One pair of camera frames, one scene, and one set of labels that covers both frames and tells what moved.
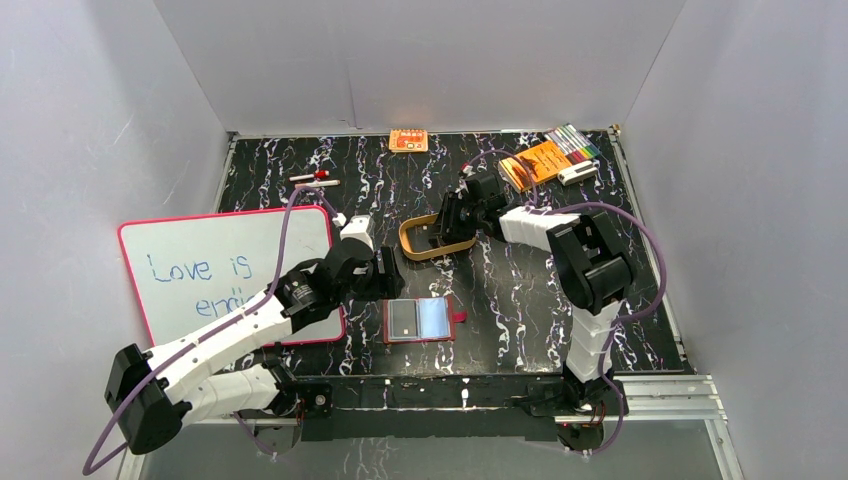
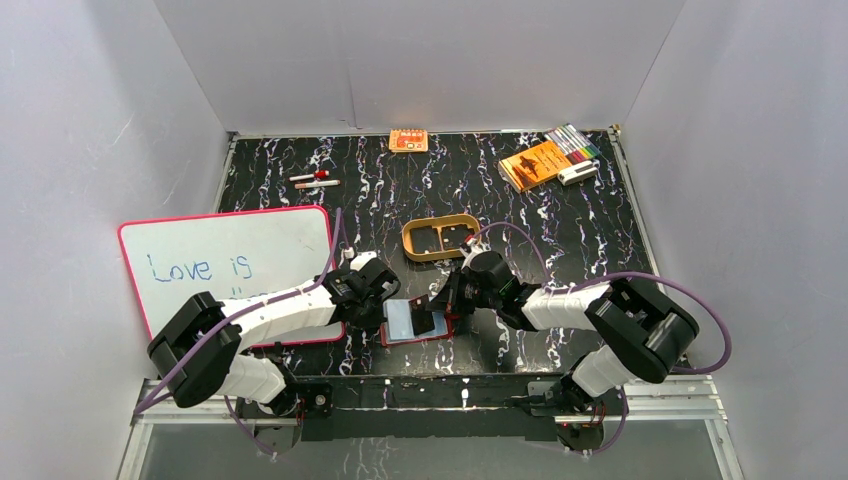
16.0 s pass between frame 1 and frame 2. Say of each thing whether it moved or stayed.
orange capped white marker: stayed
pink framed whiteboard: stayed
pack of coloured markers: stayed
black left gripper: moved
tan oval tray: stayed
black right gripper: moved
